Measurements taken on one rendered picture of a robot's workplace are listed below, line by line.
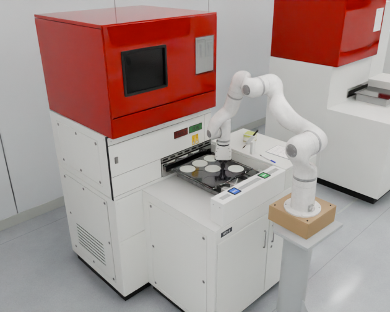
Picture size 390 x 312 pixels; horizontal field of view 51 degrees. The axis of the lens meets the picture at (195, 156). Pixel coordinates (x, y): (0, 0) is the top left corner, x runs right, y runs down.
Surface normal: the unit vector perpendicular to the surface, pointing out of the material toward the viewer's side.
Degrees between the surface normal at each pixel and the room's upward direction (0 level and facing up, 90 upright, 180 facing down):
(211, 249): 90
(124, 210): 90
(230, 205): 90
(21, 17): 90
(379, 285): 0
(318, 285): 0
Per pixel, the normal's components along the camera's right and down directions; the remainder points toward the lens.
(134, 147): 0.69, 0.30
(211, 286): -0.72, 0.30
